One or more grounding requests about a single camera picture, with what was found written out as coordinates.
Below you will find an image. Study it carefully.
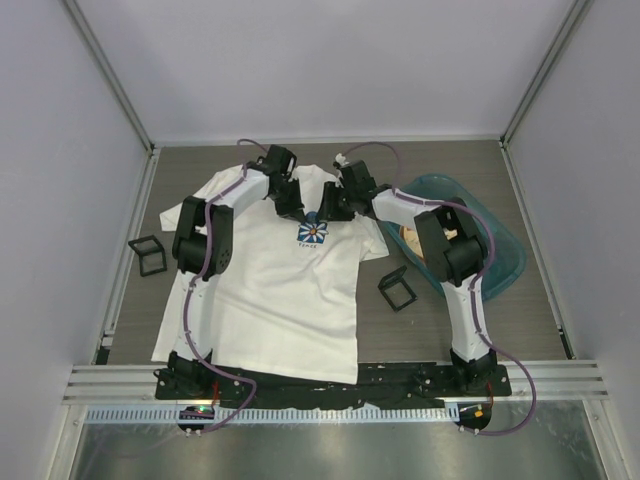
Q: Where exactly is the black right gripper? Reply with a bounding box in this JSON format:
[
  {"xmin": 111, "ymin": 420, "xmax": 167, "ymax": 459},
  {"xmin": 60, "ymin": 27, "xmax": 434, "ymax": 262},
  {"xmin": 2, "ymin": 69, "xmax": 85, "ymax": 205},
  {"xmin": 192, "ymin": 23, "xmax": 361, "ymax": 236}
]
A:
[{"xmin": 315, "ymin": 182, "xmax": 356, "ymax": 222}]

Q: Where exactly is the white t-shirt flower print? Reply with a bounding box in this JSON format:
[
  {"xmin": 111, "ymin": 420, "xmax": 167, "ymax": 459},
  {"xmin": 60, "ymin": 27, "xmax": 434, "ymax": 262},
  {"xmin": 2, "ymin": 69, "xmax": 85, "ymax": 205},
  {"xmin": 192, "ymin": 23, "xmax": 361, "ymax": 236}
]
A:
[{"xmin": 151, "ymin": 165, "xmax": 389, "ymax": 384}]

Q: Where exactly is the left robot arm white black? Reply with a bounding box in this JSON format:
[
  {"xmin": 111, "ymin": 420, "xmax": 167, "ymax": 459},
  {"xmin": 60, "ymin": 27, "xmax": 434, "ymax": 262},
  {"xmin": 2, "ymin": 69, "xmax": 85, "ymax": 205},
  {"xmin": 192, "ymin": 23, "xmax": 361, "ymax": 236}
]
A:
[{"xmin": 154, "ymin": 150, "xmax": 304, "ymax": 400}]

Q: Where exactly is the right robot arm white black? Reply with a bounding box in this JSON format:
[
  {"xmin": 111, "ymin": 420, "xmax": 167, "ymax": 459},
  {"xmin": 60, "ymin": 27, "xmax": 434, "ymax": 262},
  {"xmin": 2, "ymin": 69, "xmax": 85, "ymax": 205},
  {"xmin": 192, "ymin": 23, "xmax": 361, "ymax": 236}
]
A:
[{"xmin": 317, "ymin": 181, "xmax": 497, "ymax": 395}]

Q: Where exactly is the beige plate with bird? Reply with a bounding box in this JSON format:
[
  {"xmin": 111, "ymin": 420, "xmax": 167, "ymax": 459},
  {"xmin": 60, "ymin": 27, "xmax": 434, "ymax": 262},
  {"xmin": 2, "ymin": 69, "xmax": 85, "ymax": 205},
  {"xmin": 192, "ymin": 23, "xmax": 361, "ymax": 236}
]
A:
[{"xmin": 399, "ymin": 226, "xmax": 424, "ymax": 262}]

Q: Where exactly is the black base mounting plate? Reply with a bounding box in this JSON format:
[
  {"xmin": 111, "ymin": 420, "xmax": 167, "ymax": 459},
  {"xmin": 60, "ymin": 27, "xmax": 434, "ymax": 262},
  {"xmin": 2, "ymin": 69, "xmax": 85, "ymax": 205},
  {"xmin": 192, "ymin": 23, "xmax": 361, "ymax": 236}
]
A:
[{"xmin": 154, "ymin": 360, "xmax": 512, "ymax": 410}]

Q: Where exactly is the teal plastic basin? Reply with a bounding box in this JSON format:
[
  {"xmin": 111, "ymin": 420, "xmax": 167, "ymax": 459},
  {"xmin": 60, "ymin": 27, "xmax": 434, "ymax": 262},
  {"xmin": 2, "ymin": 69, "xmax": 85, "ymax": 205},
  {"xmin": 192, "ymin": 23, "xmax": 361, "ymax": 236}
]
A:
[{"xmin": 382, "ymin": 174, "xmax": 526, "ymax": 302}]

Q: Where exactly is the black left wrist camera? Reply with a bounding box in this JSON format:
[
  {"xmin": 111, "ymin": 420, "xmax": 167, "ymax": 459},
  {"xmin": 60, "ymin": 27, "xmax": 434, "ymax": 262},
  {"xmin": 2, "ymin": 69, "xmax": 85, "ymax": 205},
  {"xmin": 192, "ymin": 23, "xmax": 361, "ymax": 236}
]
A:
[{"xmin": 261, "ymin": 145, "xmax": 297, "ymax": 175}]

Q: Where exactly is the black frame box right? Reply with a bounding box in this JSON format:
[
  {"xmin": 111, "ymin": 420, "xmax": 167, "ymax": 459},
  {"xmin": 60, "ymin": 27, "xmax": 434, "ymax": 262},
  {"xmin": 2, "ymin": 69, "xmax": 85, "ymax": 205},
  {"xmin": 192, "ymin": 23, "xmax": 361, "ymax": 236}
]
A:
[{"xmin": 378, "ymin": 266, "xmax": 417, "ymax": 313}]

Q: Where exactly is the black frame box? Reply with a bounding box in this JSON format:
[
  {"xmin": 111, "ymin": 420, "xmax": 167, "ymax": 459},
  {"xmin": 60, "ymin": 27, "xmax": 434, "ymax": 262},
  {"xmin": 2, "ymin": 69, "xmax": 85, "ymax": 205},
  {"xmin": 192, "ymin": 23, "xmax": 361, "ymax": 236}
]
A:
[
  {"xmin": 378, "ymin": 266, "xmax": 417, "ymax": 313},
  {"xmin": 127, "ymin": 235, "xmax": 167, "ymax": 277}
]

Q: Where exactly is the black frame box left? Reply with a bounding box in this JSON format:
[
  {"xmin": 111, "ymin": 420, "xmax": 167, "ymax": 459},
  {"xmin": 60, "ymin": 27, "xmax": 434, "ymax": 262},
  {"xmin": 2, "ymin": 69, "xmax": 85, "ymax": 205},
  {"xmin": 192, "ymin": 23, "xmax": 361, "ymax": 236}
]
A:
[{"xmin": 127, "ymin": 235, "xmax": 167, "ymax": 277}]

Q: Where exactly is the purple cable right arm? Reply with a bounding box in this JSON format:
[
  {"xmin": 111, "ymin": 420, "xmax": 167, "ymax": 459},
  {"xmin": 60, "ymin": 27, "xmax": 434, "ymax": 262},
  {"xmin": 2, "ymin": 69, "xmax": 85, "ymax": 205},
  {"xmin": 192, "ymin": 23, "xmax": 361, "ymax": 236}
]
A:
[{"xmin": 344, "ymin": 142, "xmax": 539, "ymax": 435}]

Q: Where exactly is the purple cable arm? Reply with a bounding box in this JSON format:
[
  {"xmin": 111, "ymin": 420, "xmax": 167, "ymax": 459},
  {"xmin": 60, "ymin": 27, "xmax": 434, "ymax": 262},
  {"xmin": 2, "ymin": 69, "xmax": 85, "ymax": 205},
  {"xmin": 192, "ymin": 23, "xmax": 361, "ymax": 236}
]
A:
[
  {"xmin": 182, "ymin": 138, "xmax": 271, "ymax": 435},
  {"xmin": 344, "ymin": 142, "xmax": 539, "ymax": 435}
]

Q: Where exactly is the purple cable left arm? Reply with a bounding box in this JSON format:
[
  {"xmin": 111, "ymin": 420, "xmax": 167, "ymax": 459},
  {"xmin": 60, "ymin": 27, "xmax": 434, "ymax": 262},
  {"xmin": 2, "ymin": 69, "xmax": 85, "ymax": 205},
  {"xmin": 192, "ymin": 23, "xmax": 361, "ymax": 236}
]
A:
[{"xmin": 182, "ymin": 138, "xmax": 271, "ymax": 435}]

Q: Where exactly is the white slotted cable duct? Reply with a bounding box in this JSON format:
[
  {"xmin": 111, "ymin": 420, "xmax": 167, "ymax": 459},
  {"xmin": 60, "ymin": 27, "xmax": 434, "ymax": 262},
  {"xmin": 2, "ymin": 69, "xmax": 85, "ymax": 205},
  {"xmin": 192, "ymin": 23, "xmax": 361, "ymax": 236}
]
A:
[{"xmin": 85, "ymin": 404, "xmax": 459, "ymax": 425}]

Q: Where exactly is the aluminium frame rail front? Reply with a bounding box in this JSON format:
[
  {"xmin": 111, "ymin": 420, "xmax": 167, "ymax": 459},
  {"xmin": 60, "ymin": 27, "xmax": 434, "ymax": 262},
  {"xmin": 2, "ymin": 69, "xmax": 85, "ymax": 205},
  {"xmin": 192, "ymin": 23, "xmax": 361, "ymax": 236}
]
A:
[{"xmin": 62, "ymin": 359, "xmax": 610, "ymax": 404}]

